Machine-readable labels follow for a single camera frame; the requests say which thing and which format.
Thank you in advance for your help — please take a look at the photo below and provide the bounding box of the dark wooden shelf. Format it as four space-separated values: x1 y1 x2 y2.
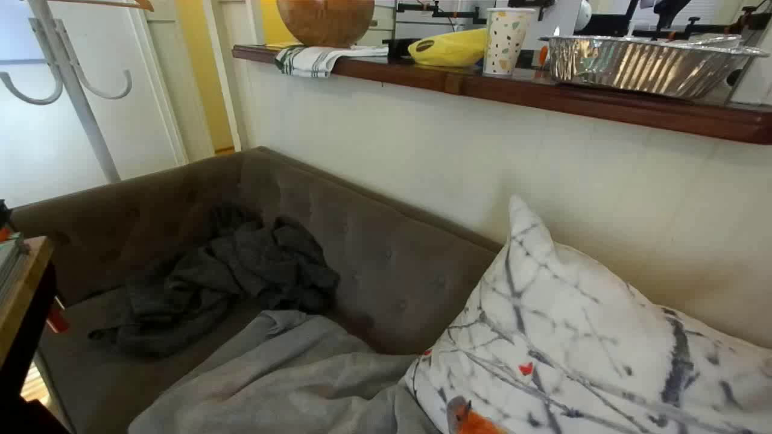
233 43 772 146

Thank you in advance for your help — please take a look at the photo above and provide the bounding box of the grey hook door handle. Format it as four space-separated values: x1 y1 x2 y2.
0 17 65 107
51 17 136 102

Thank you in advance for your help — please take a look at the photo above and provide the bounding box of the striped white kitchen towel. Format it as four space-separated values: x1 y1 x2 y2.
276 43 391 81

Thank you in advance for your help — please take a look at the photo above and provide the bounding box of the aluminium foil tray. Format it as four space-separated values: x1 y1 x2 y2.
539 31 771 101

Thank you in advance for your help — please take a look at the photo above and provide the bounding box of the white door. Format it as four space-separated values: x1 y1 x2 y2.
0 0 188 207

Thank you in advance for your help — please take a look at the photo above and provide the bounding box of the polka dot paper cup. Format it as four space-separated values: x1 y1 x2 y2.
484 5 540 78

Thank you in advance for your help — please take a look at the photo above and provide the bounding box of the wooden side table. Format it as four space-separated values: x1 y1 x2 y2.
0 233 60 434

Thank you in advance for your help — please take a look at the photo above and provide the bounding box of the small red item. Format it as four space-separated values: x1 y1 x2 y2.
45 293 73 338

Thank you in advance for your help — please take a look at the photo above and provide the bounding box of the light grey blanket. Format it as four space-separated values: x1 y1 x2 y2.
125 307 443 434

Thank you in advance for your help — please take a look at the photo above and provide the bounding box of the white branch print pillow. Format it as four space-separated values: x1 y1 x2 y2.
398 192 772 434

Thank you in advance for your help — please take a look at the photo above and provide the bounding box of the black stand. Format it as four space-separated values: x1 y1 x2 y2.
650 0 695 37

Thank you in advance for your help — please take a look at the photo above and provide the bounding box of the yellow banana plush toy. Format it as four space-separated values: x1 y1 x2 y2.
405 27 493 71

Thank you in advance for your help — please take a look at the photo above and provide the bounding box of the dark grey crumpled cloth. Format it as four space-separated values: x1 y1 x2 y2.
87 204 344 357

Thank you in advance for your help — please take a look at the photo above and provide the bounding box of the brown tufted couch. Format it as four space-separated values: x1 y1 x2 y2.
8 143 504 434

